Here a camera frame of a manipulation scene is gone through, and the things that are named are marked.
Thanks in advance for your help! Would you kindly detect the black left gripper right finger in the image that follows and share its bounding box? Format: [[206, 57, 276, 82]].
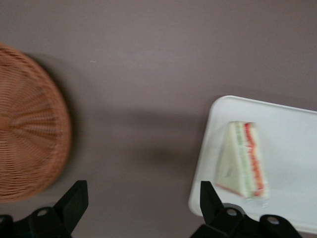
[[190, 180, 248, 238]]

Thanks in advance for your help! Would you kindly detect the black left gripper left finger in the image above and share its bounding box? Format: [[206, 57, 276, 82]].
[[27, 179, 89, 238]]

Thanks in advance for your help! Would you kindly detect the triangular sandwich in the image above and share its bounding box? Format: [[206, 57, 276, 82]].
[[215, 120, 270, 199]]

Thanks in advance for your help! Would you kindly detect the round brown wicker basket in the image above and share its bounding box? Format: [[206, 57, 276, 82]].
[[0, 42, 73, 204]]

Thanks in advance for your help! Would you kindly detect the beige plastic tray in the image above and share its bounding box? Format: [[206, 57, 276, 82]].
[[187, 95, 317, 235]]

